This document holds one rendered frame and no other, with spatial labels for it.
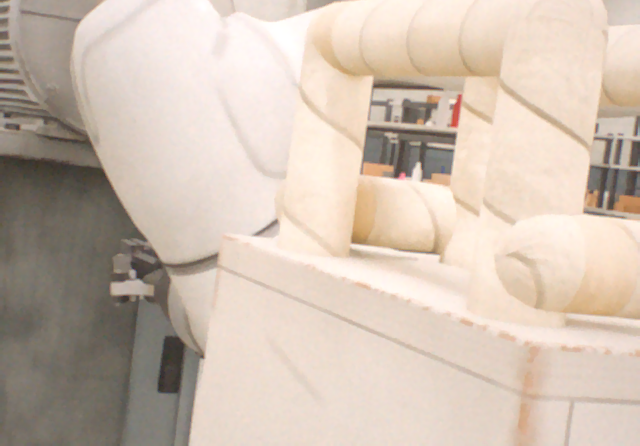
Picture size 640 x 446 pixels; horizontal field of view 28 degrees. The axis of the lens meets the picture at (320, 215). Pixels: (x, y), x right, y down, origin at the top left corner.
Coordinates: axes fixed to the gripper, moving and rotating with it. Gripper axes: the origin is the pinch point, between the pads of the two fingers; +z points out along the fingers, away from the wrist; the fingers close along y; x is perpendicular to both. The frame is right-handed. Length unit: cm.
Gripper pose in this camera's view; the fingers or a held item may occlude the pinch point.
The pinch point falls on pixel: (139, 260)
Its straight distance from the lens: 117.3
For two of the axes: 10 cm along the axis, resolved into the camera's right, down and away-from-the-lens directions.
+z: -4.3, -1.0, 9.0
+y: 9.0, -0.6, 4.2
